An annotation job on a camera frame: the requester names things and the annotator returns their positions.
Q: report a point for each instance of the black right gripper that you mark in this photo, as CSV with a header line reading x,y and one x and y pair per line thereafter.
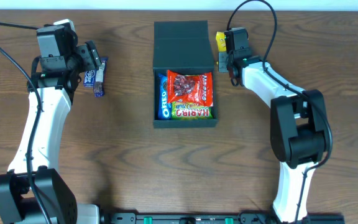
x,y
223,62

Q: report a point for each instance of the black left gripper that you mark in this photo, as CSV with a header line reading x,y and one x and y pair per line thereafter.
x,y
92,54

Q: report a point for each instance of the blue Eclipse gum pack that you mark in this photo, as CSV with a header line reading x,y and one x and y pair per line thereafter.
x,y
89,78

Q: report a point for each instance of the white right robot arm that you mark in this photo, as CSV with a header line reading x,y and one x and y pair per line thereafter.
x,y
299,135

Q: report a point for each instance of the red dried fruit bag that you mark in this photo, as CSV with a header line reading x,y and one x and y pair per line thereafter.
x,y
190,88

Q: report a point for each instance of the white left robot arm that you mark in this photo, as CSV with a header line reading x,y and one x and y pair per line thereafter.
x,y
32,190

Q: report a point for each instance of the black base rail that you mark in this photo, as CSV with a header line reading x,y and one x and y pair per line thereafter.
x,y
245,217

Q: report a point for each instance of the yellow sunflower seed bag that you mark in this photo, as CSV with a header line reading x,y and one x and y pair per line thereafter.
x,y
221,41

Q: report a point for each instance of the dark blue chocolate bar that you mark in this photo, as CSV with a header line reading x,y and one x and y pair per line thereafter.
x,y
98,87

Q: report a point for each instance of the black open gift box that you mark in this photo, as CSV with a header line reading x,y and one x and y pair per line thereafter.
x,y
183,47

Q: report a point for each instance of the blue Oreo cookie pack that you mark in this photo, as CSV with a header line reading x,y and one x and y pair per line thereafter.
x,y
164,107

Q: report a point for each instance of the green Haribo gummy bag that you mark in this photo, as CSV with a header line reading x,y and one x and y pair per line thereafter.
x,y
190,111

